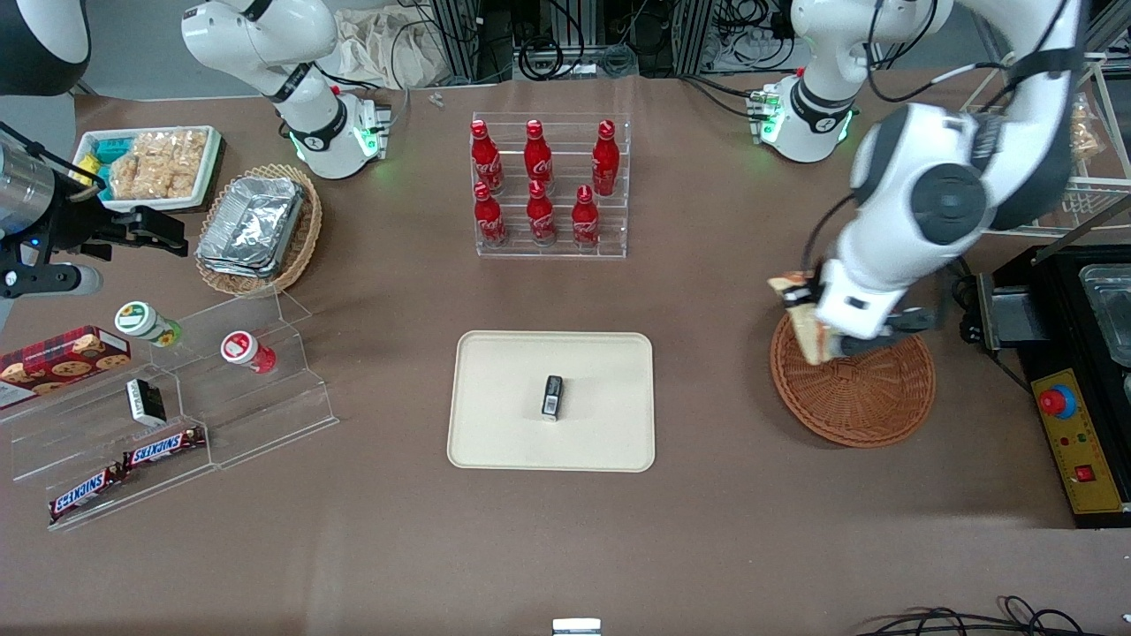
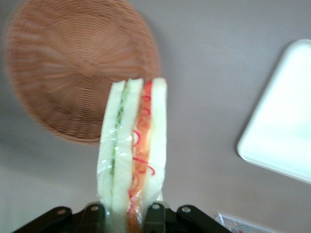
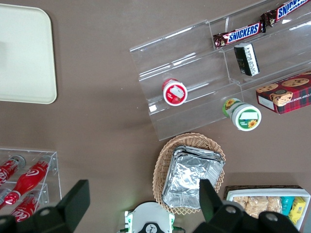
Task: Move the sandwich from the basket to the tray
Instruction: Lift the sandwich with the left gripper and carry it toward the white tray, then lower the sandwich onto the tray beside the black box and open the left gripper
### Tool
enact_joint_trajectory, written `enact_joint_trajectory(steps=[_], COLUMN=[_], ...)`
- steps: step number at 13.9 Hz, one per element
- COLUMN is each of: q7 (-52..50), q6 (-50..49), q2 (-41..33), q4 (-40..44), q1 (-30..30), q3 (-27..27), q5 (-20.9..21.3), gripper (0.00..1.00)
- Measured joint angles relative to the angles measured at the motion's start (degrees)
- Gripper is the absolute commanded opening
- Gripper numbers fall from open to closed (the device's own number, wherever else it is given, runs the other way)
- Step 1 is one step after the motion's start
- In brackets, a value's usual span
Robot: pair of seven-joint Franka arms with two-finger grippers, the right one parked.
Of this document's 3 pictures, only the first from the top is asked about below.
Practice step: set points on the beige cloth bag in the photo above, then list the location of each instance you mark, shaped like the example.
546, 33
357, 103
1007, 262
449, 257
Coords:
389, 49

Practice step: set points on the brown round wicker basket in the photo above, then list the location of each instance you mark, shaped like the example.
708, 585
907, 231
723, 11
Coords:
866, 397

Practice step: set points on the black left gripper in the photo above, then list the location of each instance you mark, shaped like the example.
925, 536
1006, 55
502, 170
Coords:
810, 270

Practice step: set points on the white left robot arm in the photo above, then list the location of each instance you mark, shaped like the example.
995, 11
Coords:
937, 194

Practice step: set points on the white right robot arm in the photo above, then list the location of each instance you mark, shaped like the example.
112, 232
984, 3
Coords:
265, 35

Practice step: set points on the red lid yogurt cup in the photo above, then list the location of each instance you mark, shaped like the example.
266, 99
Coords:
246, 351

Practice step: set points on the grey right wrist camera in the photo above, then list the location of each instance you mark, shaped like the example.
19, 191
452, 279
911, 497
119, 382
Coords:
49, 281

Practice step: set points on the blue snack packet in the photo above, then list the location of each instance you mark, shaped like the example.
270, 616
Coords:
113, 148

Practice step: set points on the aluminium foil container stack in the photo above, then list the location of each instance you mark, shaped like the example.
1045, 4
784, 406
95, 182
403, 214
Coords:
252, 225

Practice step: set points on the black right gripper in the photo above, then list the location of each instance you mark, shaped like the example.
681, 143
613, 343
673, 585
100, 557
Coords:
72, 223

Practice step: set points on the clear acrylic stepped stand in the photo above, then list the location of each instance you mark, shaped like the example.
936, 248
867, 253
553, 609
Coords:
265, 415

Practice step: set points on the yellow control panel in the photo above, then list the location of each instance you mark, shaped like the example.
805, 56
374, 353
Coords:
1082, 459

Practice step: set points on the steel pan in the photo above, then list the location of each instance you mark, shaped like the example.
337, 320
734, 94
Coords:
1112, 309

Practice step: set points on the black heating appliance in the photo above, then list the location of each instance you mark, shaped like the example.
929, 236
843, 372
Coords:
1060, 291

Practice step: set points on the small silver device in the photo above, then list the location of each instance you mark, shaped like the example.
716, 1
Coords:
576, 627

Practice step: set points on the red cookie box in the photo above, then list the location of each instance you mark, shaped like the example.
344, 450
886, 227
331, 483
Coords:
62, 364

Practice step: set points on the yellow snack packet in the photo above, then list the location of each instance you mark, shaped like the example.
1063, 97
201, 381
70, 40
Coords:
87, 170

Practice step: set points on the Snickers chocolate bar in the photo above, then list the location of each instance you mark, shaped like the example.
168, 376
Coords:
84, 493
163, 448

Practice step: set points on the beige plastic tray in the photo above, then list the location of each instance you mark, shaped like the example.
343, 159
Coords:
504, 415

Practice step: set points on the clear bag of rice crackers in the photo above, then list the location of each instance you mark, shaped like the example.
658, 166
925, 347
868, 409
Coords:
159, 165

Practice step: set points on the red emergency stop button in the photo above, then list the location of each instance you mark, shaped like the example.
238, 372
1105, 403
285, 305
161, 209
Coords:
1057, 402

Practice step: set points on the clear acrylic bottle rack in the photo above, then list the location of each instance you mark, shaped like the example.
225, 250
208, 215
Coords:
610, 225

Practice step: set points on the red cola bottle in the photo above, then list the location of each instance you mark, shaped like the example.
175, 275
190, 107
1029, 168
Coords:
489, 219
486, 159
541, 216
538, 157
605, 161
585, 221

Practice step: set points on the triangular sandwich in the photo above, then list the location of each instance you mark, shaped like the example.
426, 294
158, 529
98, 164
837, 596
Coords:
808, 336

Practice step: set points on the bagged bread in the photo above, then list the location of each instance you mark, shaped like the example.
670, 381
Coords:
1084, 128

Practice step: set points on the light oval wicker basket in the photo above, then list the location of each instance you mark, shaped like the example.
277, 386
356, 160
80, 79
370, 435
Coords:
305, 243

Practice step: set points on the black and white small box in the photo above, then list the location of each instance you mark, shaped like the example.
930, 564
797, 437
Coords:
146, 402

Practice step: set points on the white rectangular snack tray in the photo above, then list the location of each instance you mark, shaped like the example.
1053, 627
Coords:
212, 168

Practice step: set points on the green lid yogurt cup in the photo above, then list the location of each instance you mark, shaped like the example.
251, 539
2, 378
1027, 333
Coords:
146, 322

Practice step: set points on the grey metal plate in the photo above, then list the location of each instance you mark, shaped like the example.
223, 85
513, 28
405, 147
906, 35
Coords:
1012, 314

